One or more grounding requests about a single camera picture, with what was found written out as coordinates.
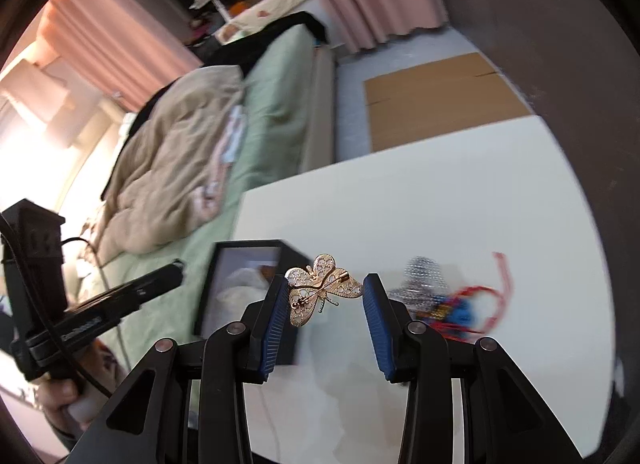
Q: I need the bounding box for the blue and red bead bracelet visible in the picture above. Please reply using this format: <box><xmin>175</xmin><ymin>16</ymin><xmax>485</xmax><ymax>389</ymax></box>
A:
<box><xmin>416</xmin><ymin>251</ymin><xmax>516</xmax><ymax>343</ymax></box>

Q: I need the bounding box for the gold butterfly brooch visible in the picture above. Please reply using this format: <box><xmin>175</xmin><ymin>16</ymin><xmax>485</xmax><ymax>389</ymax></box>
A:
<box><xmin>284</xmin><ymin>254</ymin><xmax>362</xmax><ymax>327</ymax></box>

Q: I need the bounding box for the black jewelry box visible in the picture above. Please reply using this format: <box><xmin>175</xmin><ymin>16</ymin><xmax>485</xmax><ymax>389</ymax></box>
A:
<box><xmin>193</xmin><ymin>239</ymin><xmax>310</xmax><ymax>340</ymax></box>

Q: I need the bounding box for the person's left hand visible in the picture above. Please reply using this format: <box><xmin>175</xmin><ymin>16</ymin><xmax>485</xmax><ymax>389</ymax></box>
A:
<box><xmin>37</xmin><ymin>339</ymin><xmax>126</xmax><ymax>450</ymax></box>

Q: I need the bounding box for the beige blanket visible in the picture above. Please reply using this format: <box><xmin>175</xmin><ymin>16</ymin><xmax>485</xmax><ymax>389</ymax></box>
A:
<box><xmin>94</xmin><ymin>65</ymin><xmax>244</xmax><ymax>262</ymax></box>

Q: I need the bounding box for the pink curtain by window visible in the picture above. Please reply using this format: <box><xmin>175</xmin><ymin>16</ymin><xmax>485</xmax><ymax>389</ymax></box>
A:
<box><xmin>38</xmin><ymin>0</ymin><xmax>202</xmax><ymax>112</ymax></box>

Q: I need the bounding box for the green bed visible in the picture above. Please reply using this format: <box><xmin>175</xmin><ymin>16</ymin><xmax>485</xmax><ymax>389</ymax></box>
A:
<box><xmin>80</xmin><ymin>26</ymin><xmax>323</xmax><ymax>366</ymax></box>

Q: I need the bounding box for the flattened brown cardboard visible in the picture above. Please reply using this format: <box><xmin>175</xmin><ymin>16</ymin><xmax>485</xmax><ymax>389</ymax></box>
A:
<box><xmin>364</xmin><ymin>53</ymin><xmax>530</xmax><ymax>152</ymax></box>

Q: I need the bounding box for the black garment on bed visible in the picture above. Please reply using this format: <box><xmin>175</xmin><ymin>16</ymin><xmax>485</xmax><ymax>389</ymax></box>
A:
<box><xmin>98</xmin><ymin>10</ymin><xmax>330</xmax><ymax>203</ymax></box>

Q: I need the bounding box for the floral patterned bedding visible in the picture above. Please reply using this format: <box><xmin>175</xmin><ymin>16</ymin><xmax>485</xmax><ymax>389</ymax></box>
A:
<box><xmin>215</xmin><ymin>0</ymin><xmax>306</xmax><ymax>46</ymax></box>

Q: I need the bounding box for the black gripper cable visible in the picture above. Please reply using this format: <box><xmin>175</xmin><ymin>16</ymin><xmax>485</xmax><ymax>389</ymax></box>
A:
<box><xmin>60</xmin><ymin>236</ymin><xmax>132</xmax><ymax>400</ymax></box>

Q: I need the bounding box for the silver ball chain necklace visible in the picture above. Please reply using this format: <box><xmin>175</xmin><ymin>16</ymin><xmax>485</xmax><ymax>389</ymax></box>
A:
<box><xmin>387</xmin><ymin>256</ymin><xmax>452</xmax><ymax>315</ymax></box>

